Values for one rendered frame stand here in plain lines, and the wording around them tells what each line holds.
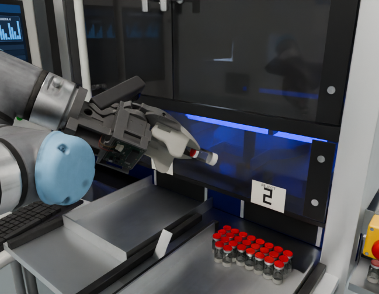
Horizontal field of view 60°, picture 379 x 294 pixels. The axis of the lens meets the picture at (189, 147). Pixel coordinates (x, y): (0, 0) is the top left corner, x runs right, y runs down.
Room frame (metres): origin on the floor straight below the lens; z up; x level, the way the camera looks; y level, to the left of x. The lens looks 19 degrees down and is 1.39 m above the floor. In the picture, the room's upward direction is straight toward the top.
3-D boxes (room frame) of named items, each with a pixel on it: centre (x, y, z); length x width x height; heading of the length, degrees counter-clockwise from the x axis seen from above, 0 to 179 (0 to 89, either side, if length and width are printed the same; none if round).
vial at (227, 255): (0.63, -0.09, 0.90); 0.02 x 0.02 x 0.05
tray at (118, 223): (0.84, 0.14, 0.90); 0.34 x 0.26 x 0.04; 141
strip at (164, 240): (0.62, 0.09, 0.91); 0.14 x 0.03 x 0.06; 141
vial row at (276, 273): (0.62, -0.13, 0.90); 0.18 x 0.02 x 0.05; 51
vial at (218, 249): (0.64, -0.07, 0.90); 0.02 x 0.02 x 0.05
